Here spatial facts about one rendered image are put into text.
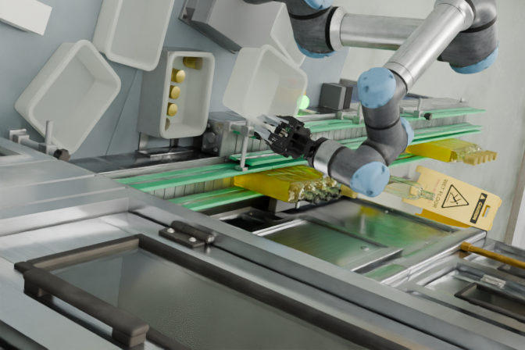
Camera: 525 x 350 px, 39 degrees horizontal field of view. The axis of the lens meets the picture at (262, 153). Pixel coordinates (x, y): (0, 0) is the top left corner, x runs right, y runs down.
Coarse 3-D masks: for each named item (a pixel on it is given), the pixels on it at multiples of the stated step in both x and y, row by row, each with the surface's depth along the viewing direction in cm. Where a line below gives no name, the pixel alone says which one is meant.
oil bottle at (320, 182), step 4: (280, 168) 215; (284, 168) 216; (288, 168) 216; (292, 168) 217; (288, 172) 213; (292, 172) 212; (296, 172) 213; (300, 172) 214; (304, 172) 214; (304, 176) 210; (308, 176) 210; (312, 176) 211; (316, 176) 212; (316, 180) 208; (320, 180) 208; (324, 180) 210; (316, 184) 208; (320, 184) 208; (324, 184) 209; (320, 188) 208
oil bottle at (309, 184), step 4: (276, 172) 210; (280, 172) 210; (284, 172) 211; (288, 176) 207; (292, 176) 208; (296, 176) 209; (300, 176) 209; (300, 180) 204; (304, 180) 205; (308, 180) 205; (312, 180) 206; (304, 184) 203; (308, 184) 203; (312, 184) 204; (308, 188) 203; (312, 188) 204
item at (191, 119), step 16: (176, 64) 196; (208, 64) 197; (192, 80) 200; (208, 80) 198; (192, 96) 201; (208, 96) 198; (192, 112) 202; (208, 112) 200; (160, 128) 187; (176, 128) 197; (192, 128) 201
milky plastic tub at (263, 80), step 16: (256, 48) 169; (272, 48) 169; (240, 64) 170; (256, 64) 166; (272, 64) 179; (288, 64) 176; (240, 80) 168; (256, 80) 179; (272, 80) 184; (288, 80) 185; (304, 80) 183; (224, 96) 170; (240, 96) 167; (256, 96) 180; (272, 96) 185; (288, 96) 184; (240, 112) 171; (256, 112) 181; (272, 112) 185; (288, 112) 183; (272, 128) 176
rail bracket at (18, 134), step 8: (48, 120) 144; (8, 128) 150; (16, 128) 151; (48, 128) 144; (8, 136) 149; (16, 136) 149; (24, 136) 149; (48, 136) 144; (24, 144) 148; (32, 144) 147; (40, 144) 145; (48, 144) 145; (48, 152) 144; (56, 152) 142; (64, 152) 142; (64, 160) 142
